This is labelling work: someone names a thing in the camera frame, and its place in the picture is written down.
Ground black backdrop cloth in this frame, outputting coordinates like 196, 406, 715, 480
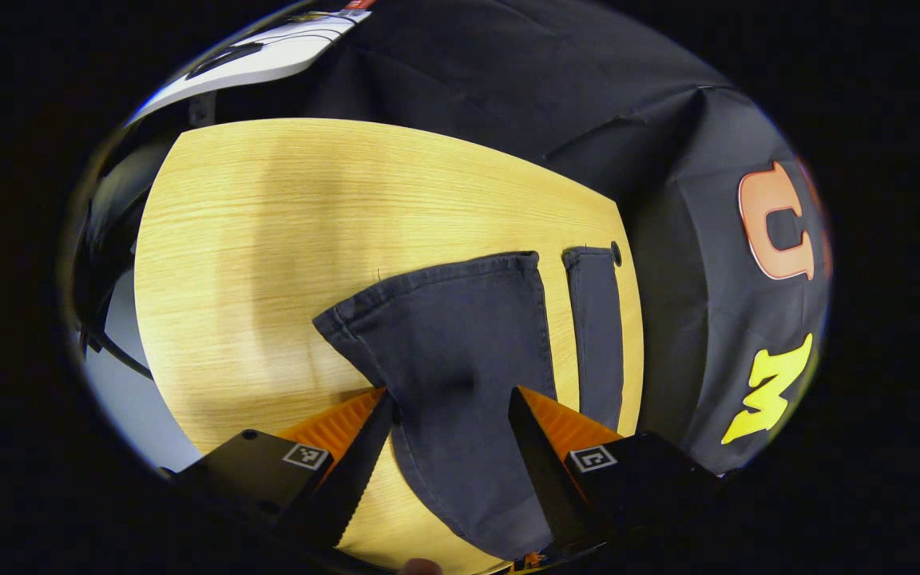
212, 0, 833, 477

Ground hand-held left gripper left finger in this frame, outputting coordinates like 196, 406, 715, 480
176, 388, 395, 549

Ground dark grey jeans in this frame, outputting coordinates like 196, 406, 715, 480
312, 246, 626, 561

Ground white side desk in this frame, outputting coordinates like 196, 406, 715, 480
129, 8, 373, 125

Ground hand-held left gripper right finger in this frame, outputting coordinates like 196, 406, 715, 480
507, 387, 721, 557

